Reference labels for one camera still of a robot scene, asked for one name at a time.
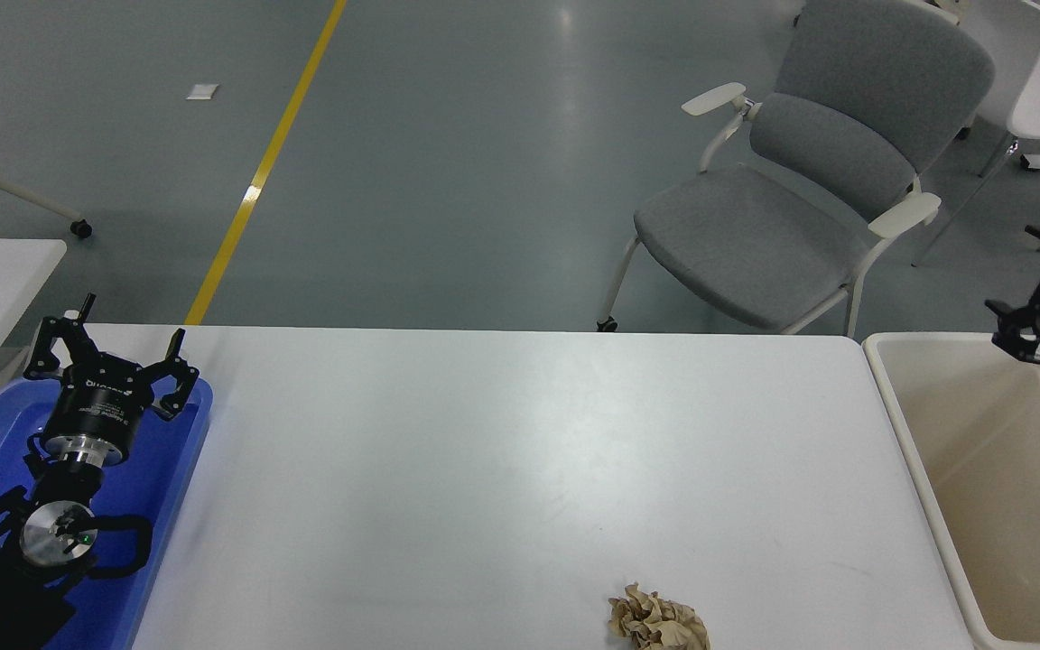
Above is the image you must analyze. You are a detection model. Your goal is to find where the yellow floor tape line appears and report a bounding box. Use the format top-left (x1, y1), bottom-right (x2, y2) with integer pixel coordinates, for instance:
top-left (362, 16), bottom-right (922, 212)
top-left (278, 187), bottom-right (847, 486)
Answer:
top-left (183, 0), bottom-right (348, 326)

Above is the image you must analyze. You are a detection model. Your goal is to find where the white rolling chair base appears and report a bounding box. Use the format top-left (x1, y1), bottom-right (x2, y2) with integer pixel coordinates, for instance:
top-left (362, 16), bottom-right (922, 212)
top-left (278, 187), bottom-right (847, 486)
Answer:
top-left (0, 50), bottom-right (93, 241)

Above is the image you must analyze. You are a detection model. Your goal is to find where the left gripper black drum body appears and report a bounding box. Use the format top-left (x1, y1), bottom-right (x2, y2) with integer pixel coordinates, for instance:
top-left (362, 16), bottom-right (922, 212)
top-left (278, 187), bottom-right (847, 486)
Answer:
top-left (42, 357), bottom-right (160, 448)

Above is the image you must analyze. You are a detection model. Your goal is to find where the large pale plastic bin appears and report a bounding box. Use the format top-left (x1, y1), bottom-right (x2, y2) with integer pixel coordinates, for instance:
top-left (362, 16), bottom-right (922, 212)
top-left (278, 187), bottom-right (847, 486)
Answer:
top-left (861, 332), bottom-right (1040, 650)

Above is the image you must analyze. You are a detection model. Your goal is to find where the grey padded armchair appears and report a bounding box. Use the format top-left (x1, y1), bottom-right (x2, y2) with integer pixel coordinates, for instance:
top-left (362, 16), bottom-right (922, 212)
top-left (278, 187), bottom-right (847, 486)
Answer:
top-left (596, 0), bottom-right (996, 337)

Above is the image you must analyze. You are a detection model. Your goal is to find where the blue plastic tray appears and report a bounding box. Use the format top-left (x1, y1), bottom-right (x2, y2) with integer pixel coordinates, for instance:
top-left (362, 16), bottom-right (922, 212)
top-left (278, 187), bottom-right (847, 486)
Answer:
top-left (0, 375), bottom-right (214, 650)

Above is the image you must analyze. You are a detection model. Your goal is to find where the tan paper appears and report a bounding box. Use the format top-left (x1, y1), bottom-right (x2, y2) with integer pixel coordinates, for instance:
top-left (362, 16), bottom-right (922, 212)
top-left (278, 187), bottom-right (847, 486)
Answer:
top-left (608, 582), bottom-right (711, 650)

